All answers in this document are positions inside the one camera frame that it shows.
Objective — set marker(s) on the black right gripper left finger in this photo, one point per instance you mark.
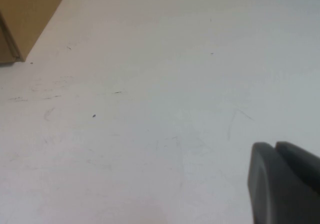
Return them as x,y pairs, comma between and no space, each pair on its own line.
275,189

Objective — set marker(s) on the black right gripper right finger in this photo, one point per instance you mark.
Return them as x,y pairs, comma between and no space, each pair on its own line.
302,161

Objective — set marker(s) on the cardboard shoe box drawer, windowed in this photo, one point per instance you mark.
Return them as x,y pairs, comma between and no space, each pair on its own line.
6,49

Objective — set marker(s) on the brown cardboard lower drawer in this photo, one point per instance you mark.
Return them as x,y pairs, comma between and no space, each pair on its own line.
32,14

